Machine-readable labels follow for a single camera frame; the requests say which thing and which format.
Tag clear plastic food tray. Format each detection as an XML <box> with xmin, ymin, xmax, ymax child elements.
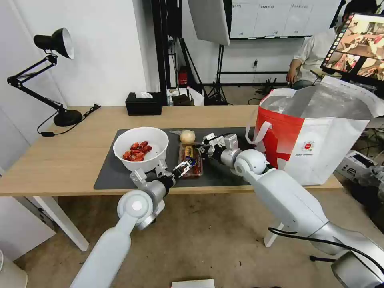
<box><xmin>177</xmin><ymin>142</ymin><xmax>205</xmax><ymax>179</ymax></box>

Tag white plastic bowl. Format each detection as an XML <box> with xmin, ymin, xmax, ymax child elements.
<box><xmin>112</xmin><ymin>127</ymin><xmax>169</xmax><ymax>172</ymax></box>

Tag red white takeout bag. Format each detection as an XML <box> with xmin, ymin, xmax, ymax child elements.
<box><xmin>245</xmin><ymin>75</ymin><xmax>384</xmax><ymax>186</ymax></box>

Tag grey crumpled bag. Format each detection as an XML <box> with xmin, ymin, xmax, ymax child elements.
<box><xmin>358</xmin><ymin>164</ymin><xmax>384</xmax><ymax>193</ymax></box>

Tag black metal frame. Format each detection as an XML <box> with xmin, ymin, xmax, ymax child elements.
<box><xmin>151</xmin><ymin>0</ymin><xmax>184</xmax><ymax>106</ymax></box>

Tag black light stand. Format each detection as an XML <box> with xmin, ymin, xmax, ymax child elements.
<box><xmin>204</xmin><ymin>44</ymin><xmax>232</xmax><ymax>106</ymax></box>

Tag black table mat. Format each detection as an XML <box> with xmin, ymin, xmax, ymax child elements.
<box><xmin>93</xmin><ymin>128</ymin><xmax>270</xmax><ymax>190</ymax></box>

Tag white cabinet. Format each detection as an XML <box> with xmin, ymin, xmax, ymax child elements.
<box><xmin>0</xmin><ymin>196</ymin><xmax>58</xmax><ymax>262</ymax></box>

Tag white table leg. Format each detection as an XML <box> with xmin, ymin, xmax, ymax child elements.
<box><xmin>263</xmin><ymin>220</ymin><xmax>286</xmax><ymax>248</ymax></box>
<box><xmin>32</xmin><ymin>195</ymin><xmax>90</xmax><ymax>252</ymax></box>

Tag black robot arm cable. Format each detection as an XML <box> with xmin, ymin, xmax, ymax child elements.
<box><xmin>267</xmin><ymin>226</ymin><xmax>384</xmax><ymax>280</ymax></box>

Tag white round bin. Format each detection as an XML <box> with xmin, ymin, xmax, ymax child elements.
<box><xmin>0</xmin><ymin>247</ymin><xmax>29</xmax><ymax>288</ymax></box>

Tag person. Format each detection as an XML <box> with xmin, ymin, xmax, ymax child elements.
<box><xmin>286</xmin><ymin>25</ymin><xmax>346</xmax><ymax>90</ymax></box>

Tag black lamp cable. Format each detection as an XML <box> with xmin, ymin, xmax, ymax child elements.
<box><xmin>37</xmin><ymin>103</ymin><xmax>102</xmax><ymax>138</ymax></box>

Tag black desk lamp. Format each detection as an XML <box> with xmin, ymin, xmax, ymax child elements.
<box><xmin>6</xmin><ymin>27</ymin><xmax>83</xmax><ymax>127</ymax></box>

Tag black computer monitor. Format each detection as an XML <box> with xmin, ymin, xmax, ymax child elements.
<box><xmin>320</xmin><ymin>12</ymin><xmax>384</xmax><ymax>83</ymax></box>

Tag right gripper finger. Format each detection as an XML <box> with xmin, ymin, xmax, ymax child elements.
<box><xmin>194</xmin><ymin>143</ymin><xmax>211</xmax><ymax>160</ymax></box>
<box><xmin>202</xmin><ymin>132</ymin><xmax>224</xmax><ymax>148</ymax></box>

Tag red crayfish shells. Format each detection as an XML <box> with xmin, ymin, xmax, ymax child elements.
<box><xmin>122</xmin><ymin>141</ymin><xmax>153</xmax><ymax>162</ymax></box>

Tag yellow blue snack wrapper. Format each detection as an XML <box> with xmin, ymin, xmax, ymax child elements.
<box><xmin>183</xmin><ymin>144</ymin><xmax>197</xmax><ymax>166</ymax></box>

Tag black tissue box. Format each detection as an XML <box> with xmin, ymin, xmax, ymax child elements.
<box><xmin>125</xmin><ymin>91</ymin><xmax>163</xmax><ymax>116</ymax></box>

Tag white softbox light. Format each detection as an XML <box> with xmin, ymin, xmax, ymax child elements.
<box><xmin>187</xmin><ymin>0</ymin><xmax>233</xmax><ymax>47</ymax></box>

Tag white robot front shell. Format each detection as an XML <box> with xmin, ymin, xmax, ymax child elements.
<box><xmin>171</xmin><ymin>279</ymin><xmax>215</xmax><ymax>288</ymax></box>

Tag white plastic bag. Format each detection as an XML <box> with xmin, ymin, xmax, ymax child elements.
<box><xmin>186</xmin><ymin>86</ymin><xmax>206</xmax><ymax>106</ymax></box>

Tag white printed cardboard box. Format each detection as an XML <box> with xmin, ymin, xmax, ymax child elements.
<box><xmin>334</xmin><ymin>150</ymin><xmax>379</xmax><ymax>182</ymax></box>

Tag white whiteboard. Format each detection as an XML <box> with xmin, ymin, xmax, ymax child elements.
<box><xmin>229</xmin><ymin>0</ymin><xmax>346</xmax><ymax>40</ymax></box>

